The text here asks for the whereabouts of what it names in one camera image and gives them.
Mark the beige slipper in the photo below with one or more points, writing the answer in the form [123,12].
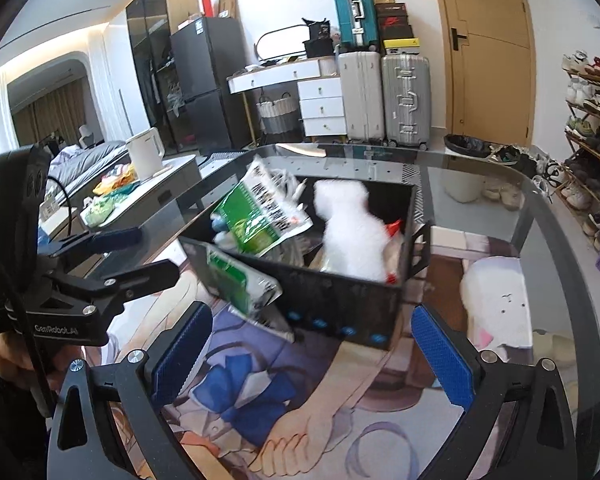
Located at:
[555,347]

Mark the white suitcase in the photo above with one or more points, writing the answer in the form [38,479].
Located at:
[360,95]

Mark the white light switch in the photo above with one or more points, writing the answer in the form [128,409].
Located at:
[593,20]

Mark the bed with grey duvet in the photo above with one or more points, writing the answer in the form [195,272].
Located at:
[90,157]

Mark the white low cabinet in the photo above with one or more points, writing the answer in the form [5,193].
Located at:
[175,175]

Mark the printed desk mat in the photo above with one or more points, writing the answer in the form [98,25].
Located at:
[330,410]

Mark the wooden shoe rack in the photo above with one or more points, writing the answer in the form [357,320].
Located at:
[592,80]

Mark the black red-logo shoe box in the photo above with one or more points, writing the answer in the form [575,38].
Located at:
[394,21]

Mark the woven laundry basket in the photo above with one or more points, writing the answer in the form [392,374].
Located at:
[277,117]

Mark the open cardboard box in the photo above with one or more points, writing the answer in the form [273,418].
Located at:
[227,4]

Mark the dark grey fridge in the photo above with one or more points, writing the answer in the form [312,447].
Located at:
[205,85]

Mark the silver suitcase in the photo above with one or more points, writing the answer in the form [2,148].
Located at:
[405,100]

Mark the black bag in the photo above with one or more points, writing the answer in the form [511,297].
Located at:
[317,47]

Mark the white dressing table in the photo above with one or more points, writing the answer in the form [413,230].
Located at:
[320,105]

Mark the white electric kettle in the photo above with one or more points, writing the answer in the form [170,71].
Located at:
[142,155]

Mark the black storage box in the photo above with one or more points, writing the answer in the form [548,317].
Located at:
[330,300]

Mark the green snack bag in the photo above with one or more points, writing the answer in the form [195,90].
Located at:
[97,212]

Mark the brown curtain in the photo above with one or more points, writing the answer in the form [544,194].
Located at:
[45,110]

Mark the oval mirror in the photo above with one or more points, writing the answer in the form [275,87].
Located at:
[280,45]

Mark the white trash bin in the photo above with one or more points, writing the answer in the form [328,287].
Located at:
[462,185]

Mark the yellow snack bag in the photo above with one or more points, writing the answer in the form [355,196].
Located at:
[115,182]

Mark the dark glass wardrobe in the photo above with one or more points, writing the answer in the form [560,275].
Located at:
[145,60]

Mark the teal suitcase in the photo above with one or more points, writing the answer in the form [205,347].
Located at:
[352,15]

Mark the green white packet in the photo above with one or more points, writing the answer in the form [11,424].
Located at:
[250,215]
[230,280]

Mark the person's left hand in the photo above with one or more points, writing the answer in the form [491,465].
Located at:
[7,357]

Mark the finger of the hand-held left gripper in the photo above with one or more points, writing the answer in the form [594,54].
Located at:
[150,272]
[120,235]

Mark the pile of floor shoes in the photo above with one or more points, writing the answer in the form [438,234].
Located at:
[505,192]

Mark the white fluffy plush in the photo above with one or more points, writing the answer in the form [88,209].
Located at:
[350,230]

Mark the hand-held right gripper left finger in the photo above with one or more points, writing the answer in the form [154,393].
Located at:
[180,355]

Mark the red box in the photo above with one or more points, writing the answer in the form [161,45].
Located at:
[207,4]

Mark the white chair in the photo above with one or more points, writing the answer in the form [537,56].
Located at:
[86,136]

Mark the wooden door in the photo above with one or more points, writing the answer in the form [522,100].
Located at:
[495,85]

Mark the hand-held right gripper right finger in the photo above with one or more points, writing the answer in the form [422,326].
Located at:
[445,355]

